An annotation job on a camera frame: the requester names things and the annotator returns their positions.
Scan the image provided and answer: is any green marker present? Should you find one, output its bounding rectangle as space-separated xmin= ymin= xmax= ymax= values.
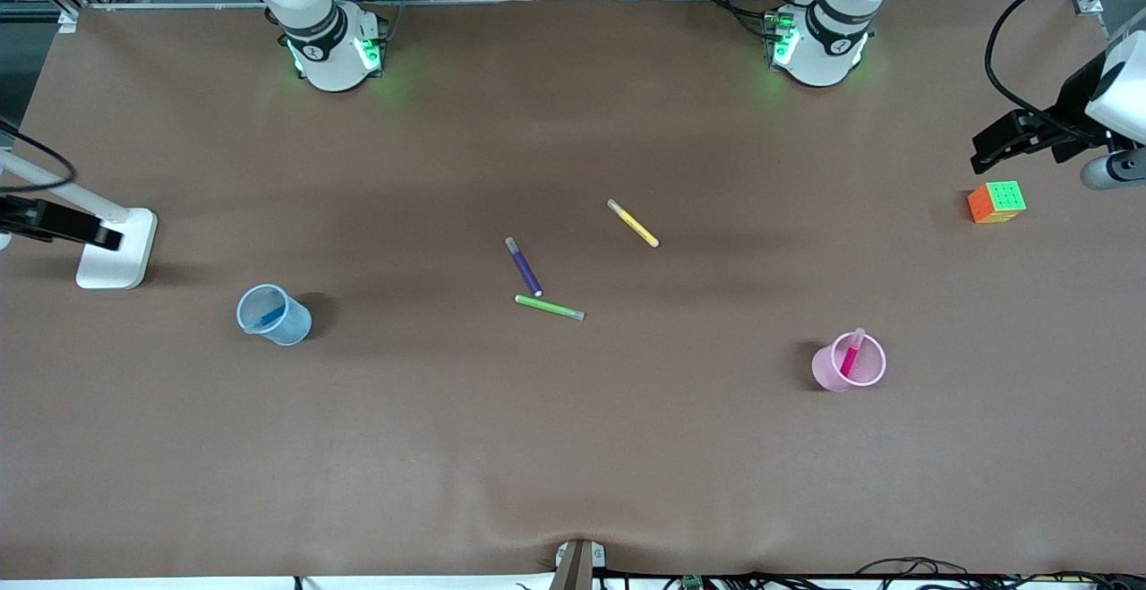
xmin=514 ymin=295 xmax=586 ymax=321

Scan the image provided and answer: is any yellow marker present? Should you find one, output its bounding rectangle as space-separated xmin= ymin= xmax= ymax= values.
xmin=606 ymin=199 xmax=661 ymax=249

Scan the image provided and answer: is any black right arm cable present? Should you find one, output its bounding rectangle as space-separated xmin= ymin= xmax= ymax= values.
xmin=0 ymin=119 xmax=79 ymax=199

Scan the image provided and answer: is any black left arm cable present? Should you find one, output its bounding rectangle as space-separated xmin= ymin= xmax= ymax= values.
xmin=984 ymin=0 xmax=1146 ymax=125

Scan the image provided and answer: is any blue mesh cup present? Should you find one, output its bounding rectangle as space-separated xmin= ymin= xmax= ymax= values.
xmin=235 ymin=283 xmax=312 ymax=346

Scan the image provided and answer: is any white stand with base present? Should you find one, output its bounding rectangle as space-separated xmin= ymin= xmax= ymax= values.
xmin=0 ymin=150 xmax=159 ymax=291

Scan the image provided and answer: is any colourful puzzle cube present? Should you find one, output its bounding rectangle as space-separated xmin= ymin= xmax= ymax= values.
xmin=967 ymin=180 xmax=1028 ymax=225

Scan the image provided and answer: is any brown camera mount bracket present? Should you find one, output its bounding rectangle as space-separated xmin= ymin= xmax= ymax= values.
xmin=553 ymin=538 xmax=607 ymax=590

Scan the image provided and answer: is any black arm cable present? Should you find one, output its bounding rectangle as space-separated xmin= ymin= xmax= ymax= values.
xmin=0 ymin=119 xmax=79 ymax=199
xmin=984 ymin=0 xmax=1146 ymax=125

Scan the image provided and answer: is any pink marker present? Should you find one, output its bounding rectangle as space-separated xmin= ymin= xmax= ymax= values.
xmin=839 ymin=328 xmax=868 ymax=379

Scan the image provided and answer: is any purple marker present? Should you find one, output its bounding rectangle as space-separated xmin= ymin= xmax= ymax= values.
xmin=504 ymin=236 xmax=544 ymax=298

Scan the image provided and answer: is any pink mesh cup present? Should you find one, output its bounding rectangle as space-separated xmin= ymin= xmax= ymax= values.
xmin=811 ymin=330 xmax=888 ymax=392

